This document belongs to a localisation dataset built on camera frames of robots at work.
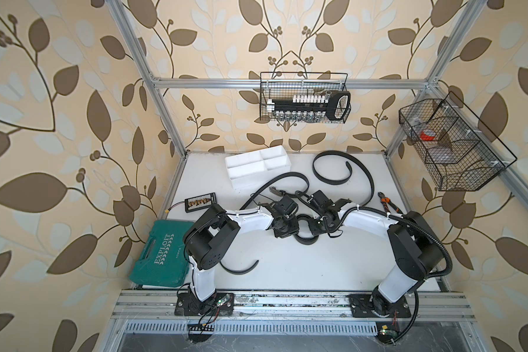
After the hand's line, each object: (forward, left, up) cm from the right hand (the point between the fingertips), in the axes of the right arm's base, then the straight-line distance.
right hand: (314, 229), depth 92 cm
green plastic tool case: (-13, +58, +6) cm, 60 cm away
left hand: (-1, +8, +2) cm, 8 cm away
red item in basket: (+22, -41, +31) cm, 56 cm away
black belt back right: (+30, -23, 0) cm, 38 cm away
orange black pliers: (+13, -35, 0) cm, 38 cm away
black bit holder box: (+14, +51, +2) cm, 53 cm away
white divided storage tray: (+32, +27, +4) cm, 42 cm away
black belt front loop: (-5, +3, +1) cm, 6 cm away
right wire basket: (+10, -47, +33) cm, 58 cm away
